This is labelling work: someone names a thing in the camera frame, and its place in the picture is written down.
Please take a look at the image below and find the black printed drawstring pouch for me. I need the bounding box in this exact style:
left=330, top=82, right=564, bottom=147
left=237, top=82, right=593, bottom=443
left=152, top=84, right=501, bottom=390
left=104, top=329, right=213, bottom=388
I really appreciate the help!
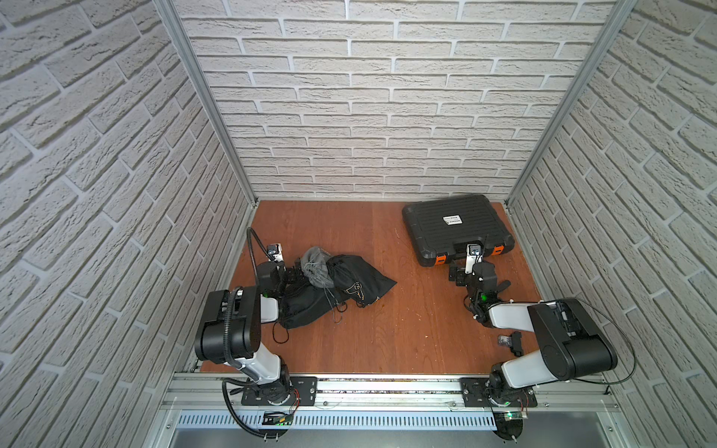
left=272, top=283, right=348, bottom=345

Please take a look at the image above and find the aluminium rail frame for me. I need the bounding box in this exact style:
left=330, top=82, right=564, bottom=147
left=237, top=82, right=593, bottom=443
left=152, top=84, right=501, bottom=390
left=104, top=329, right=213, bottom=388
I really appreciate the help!
left=154, top=373, right=621, bottom=437

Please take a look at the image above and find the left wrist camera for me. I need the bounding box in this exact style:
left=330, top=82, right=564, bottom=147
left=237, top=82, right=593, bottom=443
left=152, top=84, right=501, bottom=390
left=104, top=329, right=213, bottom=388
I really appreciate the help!
left=266, top=244, right=284, bottom=263

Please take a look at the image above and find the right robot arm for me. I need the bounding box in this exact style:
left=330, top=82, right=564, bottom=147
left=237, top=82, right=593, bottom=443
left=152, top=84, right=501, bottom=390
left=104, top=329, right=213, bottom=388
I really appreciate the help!
left=448, top=261, right=618, bottom=408

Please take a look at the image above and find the black plastic tool case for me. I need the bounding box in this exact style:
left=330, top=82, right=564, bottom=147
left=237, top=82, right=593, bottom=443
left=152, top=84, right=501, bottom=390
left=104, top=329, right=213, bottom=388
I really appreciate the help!
left=401, top=194, right=515, bottom=267

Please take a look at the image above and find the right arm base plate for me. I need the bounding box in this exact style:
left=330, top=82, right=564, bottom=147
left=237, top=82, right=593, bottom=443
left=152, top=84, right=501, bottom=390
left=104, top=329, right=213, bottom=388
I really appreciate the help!
left=459, top=377, right=538, bottom=409

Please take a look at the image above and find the black fabric pouch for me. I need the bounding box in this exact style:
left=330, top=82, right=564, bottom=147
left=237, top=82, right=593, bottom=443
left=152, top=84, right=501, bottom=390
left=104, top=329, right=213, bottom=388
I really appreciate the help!
left=327, top=255, right=397, bottom=308

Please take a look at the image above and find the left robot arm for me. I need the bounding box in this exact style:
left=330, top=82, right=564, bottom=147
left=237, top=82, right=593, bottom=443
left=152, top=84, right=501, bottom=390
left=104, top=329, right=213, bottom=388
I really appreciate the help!
left=194, top=228, right=300, bottom=406

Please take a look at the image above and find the small black adapter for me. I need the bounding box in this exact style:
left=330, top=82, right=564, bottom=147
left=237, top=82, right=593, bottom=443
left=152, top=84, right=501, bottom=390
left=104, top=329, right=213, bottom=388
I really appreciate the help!
left=498, top=332, right=524, bottom=358

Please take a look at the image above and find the grey fabric pouch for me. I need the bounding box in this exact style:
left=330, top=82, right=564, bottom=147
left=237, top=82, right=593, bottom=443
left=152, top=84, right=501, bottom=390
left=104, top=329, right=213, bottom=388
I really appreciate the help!
left=300, top=246, right=334, bottom=289

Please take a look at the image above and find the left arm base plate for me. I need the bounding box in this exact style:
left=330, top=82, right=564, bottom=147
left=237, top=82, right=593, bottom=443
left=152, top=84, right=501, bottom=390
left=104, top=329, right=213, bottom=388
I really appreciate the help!
left=241, top=375, right=319, bottom=407

